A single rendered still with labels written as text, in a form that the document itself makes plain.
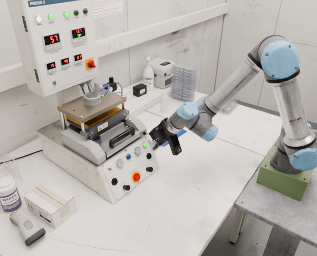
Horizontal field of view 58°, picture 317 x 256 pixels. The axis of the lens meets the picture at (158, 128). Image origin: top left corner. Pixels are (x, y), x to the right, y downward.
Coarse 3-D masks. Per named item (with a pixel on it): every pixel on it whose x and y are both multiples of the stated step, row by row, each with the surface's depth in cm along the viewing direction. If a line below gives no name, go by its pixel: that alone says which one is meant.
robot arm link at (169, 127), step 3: (168, 120) 120; (168, 123) 120; (168, 126) 120; (171, 126) 120; (168, 129) 121; (171, 129) 120; (174, 129) 119; (177, 129) 119; (171, 132) 121; (174, 132) 121; (177, 132) 122
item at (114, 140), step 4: (132, 128) 133; (124, 132) 130; (128, 132) 131; (132, 132) 133; (116, 136) 127; (120, 136) 128; (124, 136) 130; (112, 140) 125; (116, 140) 126; (112, 144) 125; (112, 148) 126
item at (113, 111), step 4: (112, 108) 139; (116, 108) 139; (104, 112) 136; (108, 112) 136; (112, 112) 136; (116, 112) 136; (68, 116) 133; (100, 116) 132; (104, 116) 132; (108, 116) 133; (68, 120) 135; (72, 120) 132; (76, 120) 130; (88, 120) 129; (92, 120) 129; (96, 120) 129; (100, 120) 130; (76, 124) 132; (80, 124) 129; (88, 124) 126; (92, 124) 127; (80, 128) 130
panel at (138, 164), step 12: (120, 156) 131; (132, 156) 136; (144, 156) 142; (108, 168) 126; (120, 168) 131; (132, 168) 136; (144, 168) 141; (156, 168) 147; (108, 180) 126; (120, 180) 130; (132, 180) 135; (120, 192) 130
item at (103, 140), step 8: (112, 128) 133; (120, 128) 137; (128, 128) 140; (104, 136) 129; (112, 136) 134; (128, 136) 134; (136, 136) 137; (104, 144) 129; (120, 144) 130; (112, 152) 127
